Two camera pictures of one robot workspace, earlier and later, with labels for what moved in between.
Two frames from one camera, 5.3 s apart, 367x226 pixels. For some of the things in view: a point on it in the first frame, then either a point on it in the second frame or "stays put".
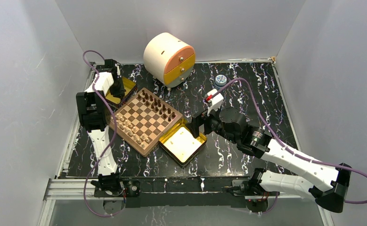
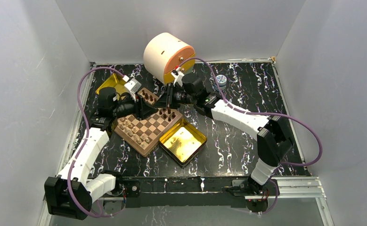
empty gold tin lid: (180, 143) stays put
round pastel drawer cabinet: (169, 59) stays put
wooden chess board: (143, 118) stays put
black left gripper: (119, 93) to (142, 108)
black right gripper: (198, 121) to (161, 102)
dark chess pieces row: (156, 104) stays put
